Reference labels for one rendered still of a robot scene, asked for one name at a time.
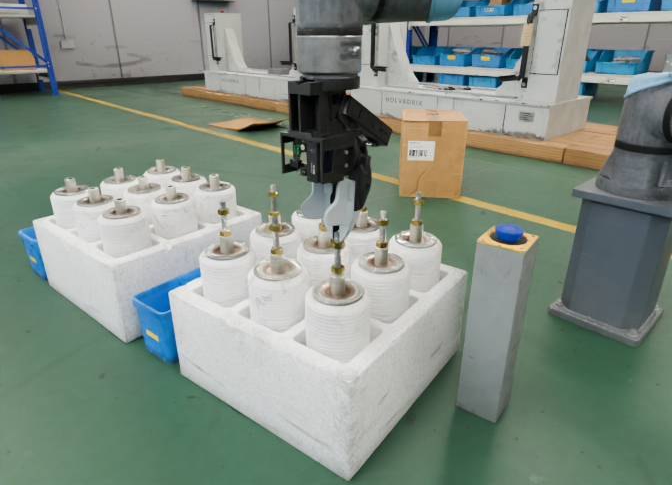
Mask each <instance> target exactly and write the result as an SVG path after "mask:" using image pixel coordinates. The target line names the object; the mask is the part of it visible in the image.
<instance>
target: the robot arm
mask: <svg viewBox="0 0 672 485"><path fill-rule="evenodd" d="M462 2H463V0H296V26H297V36H296V40H297V71H298V72H299V73H300V74H303V76H300V80H293V81H288V107H289V130H287V131H281V132H280V144H281V165H282V174H285V173H289V172H293V171H296V170H297V173H298V174H299V175H301V176H307V181H309V182H312V193H311V195H310V196H309V197H308V198H307V199H306V200H305V201H304V202H303V203H302V205H301V214H302V216H303V217H305V218H323V221H324V224H325V226H326V229H327V231H328V233H329V235H330V237H331V238H332V239H334V233H335V232H336V231H338V230H339V241H340V242H342V241H344V240H345V239H346V237H347V236H348V235H349V233H350V232H351V230H352V229H353V227H354V225H355V223H356V221H357V219H358V217H359V215H360V212H361V209H363V207H364V205H365V202H366V199H367V196H368V194H369V191H370V187H371V181H372V173H371V166H370V161H371V156H369V155H368V150H367V146H371V147H378V146H388V143H389V140H390V136H391V133H392V130H393V129H391V128H390V127H389V126H388V125H387V124H385V123H384V122H383V121H382V120H380V119H379V118H378V117H377V116H376V115H374V114H373V113H372V112H371V111H369V110H368V109H367V108H366V107H365V106H363V105H362V104H361V103H360V102H358V101H357V100H356V99H355V98H353V97H352V96H351V95H346V90H354V89H359V88H360V76H357V75H356V74H358V73H360V72H361V69H362V35H363V30H362V29H363V25H371V24H374V23H393V22H426V23H430V22H432V21H446V20H449V19H451V18H452V17H453V16H454V15H455V14H456V13H457V11H458V10H459V8H460V6H461V4H462ZM289 142H292V144H293V158H292V159H290V163H287V164H285V148H284V143H289ZM296 154H297V158H296ZM344 176H348V179H346V178H344ZM596 186H597V187H598V188H599V189H601V190H603V191H605V192H608V193H611V194H614V195H618V196H622V197H627V198H632V199H639V200H649V201H669V200H672V72H663V73H648V74H639V75H636V76H634V77H633V78H632V79H631V80H630V82H629V85H628V88H627V92H626V94H625V95H624V104H623V108H622V113H621V117H620V121H619V126H618V130H617V134H616V139H615V143H614V147H613V150H612V152H611V154H610V155H609V157H608V158H607V160H606V162H605V163H604V165H603V167H602V168H601V170H600V171H599V173H598V175H597V180H596Z"/></svg>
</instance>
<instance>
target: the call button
mask: <svg viewBox="0 0 672 485"><path fill-rule="evenodd" d="M495 233H496V234H497V237H498V238H499V239H501V240H503V241H508V242H515V241H519V240H520V238H521V237H523V234H524V230H523V229H522V228H521V227H519V226H517V225H513V224H500V225H498V226H496V227H495Z"/></svg>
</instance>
